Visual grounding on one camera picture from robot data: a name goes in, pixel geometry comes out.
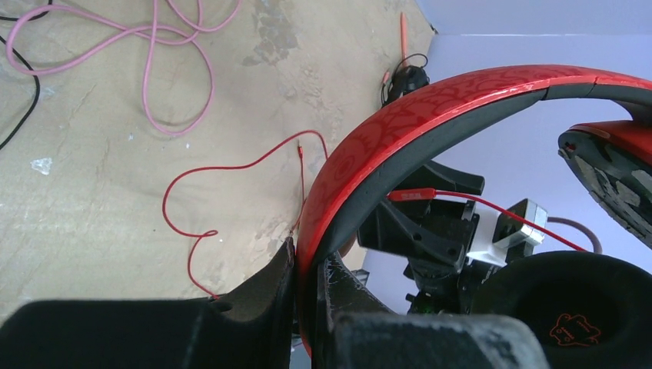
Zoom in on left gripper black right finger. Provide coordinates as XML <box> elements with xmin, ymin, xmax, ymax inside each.
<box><xmin>311</xmin><ymin>254</ymin><xmax>549</xmax><ymax>368</ymax></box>

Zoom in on red audio cable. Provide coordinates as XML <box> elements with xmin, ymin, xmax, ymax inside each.
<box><xmin>161</xmin><ymin>129</ymin><xmax>589</xmax><ymax>301</ymax></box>

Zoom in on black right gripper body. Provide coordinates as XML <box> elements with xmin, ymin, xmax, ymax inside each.
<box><xmin>357</xmin><ymin>161</ymin><xmax>485</xmax><ymax>274</ymax></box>

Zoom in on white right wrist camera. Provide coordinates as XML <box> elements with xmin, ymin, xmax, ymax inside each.
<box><xmin>467</xmin><ymin>198</ymin><xmax>548</xmax><ymax>267</ymax></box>

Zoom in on orange pencil stick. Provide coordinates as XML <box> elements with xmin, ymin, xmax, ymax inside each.
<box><xmin>400</xmin><ymin>12</ymin><xmax>408</xmax><ymax>67</ymax></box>

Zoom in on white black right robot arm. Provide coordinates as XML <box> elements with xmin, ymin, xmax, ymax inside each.
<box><xmin>357</xmin><ymin>199</ymin><xmax>495</xmax><ymax>314</ymax></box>

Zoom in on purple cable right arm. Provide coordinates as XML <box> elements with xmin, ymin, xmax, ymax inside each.
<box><xmin>544</xmin><ymin>216</ymin><xmax>604</xmax><ymax>254</ymax></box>

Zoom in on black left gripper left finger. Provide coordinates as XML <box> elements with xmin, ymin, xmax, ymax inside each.
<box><xmin>1</xmin><ymin>238</ymin><xmax>295</xmax><ymax>368</ymax></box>

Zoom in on red black headphones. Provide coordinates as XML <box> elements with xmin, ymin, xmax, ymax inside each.
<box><xmin>297</xmin><ymin>65</ymin><xmax>651</xmax><ymax>368</ymax></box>

